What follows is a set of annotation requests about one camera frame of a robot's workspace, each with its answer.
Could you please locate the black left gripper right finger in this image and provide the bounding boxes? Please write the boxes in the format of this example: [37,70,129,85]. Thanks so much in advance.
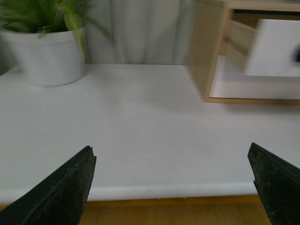
[247,142,300,225]

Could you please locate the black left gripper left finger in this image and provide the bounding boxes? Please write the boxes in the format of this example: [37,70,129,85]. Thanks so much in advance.
[0,146,97,225]

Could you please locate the white drawer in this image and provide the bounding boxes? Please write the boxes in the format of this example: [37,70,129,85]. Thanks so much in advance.
[209,56,300,100]
[224,18,300,78]

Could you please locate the white plant pot left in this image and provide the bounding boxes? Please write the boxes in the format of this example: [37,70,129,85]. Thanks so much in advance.
[0,30,84,87]

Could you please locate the green plant left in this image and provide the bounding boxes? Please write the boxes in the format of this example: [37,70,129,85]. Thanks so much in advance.
[0,0,113,62]

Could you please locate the black drawer handle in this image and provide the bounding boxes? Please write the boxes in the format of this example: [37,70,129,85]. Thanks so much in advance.
[291,45,300,64]

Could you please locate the wooden drawer cabinet frame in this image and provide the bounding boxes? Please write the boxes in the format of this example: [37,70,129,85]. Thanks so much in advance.
[187,0,300,104]

